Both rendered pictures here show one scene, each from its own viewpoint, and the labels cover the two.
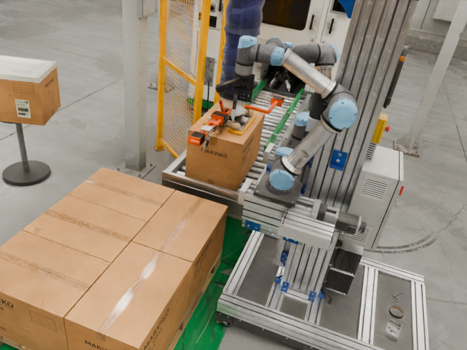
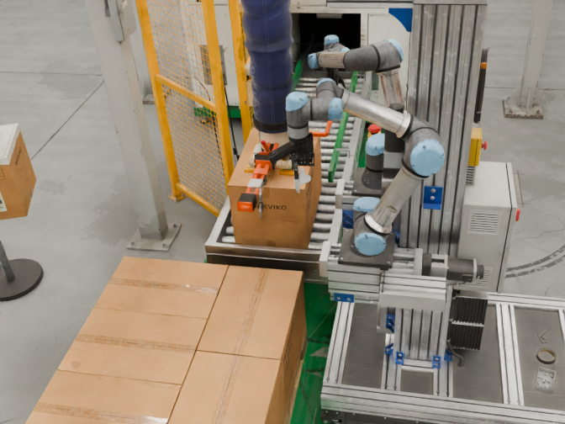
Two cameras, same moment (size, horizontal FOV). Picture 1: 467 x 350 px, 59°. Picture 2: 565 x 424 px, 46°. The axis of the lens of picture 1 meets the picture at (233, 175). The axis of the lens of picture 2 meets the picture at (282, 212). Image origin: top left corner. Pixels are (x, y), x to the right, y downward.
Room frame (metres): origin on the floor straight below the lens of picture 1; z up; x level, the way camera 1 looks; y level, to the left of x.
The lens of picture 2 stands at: (-0.32, 0.14, 2.83)
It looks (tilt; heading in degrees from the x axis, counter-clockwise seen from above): 36 degrees down; 359
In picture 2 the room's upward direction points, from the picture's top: 4 degrees counter-clockwise
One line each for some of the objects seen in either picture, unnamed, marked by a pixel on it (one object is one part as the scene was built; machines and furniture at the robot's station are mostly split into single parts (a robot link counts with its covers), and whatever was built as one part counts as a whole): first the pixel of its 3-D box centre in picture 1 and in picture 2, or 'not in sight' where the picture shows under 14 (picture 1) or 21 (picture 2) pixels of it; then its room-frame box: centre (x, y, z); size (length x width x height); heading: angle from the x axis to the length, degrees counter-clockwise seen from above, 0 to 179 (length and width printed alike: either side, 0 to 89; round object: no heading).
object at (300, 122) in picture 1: (304, 124); (379, 151); (2.32, -0.39, 1.20); 0.13 x 0.12 x 0.14; 114
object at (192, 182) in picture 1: (206, 187); (268, 252); (2.40, 0.17, 0.58); 0.70 x 0.03 x 0.06; 75
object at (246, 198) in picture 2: (197, 138); (246, 202); (2.17, 0.25, 1.08); 0.08 x 0.07 x 0.05; 165
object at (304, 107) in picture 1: (285, 142); (353, 153); (3.45, -0.44, 0.50); 2.31 x 0.05 x 0.19; 165
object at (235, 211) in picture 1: (205, 199); (270, 267); (2.40, 0.17, 0.48); 0.70 x 0.03 x 0.15; 75
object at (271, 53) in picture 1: (270, 54); (326, 107); (1.74, -0.08, 1.76); 0.11 x 0.11 x 0.08; 83
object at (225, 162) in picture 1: (226, 144); (278, 186); (2.76, 0.09, 0.75); 0.60 x 0.40 x 0.40; 166
